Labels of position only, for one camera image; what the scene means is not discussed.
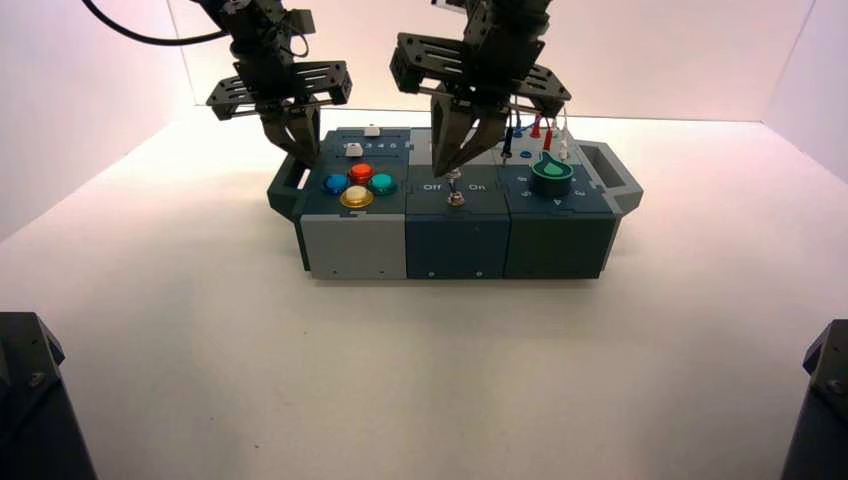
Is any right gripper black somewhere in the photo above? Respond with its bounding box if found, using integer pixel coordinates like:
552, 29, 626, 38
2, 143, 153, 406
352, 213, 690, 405
389, 27, 572, 179

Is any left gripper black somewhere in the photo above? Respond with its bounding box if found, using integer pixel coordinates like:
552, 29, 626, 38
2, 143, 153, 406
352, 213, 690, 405
206, 44, 353, 169

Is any yellow dome push button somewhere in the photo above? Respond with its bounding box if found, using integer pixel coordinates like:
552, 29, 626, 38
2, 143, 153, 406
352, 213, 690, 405
339, 186, 375, 210

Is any green teardrop rotary knob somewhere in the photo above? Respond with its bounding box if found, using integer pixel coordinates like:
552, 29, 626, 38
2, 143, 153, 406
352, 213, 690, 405
529, 152, 575, 199

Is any dark green grey control box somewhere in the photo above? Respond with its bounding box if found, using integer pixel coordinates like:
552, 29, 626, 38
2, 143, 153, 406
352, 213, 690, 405
266, 125, 644, 281

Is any white banana plug cable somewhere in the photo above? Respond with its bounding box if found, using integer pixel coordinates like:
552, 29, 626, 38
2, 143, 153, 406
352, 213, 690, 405
555, 105, 573, 163

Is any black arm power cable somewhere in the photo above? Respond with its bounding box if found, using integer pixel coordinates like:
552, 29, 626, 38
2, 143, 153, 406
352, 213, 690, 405
80, 0, 231, 48

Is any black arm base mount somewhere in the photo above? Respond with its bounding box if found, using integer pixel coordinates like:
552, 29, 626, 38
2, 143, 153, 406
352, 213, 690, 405
0, 311, 99, 480
780, 319, 848, 480

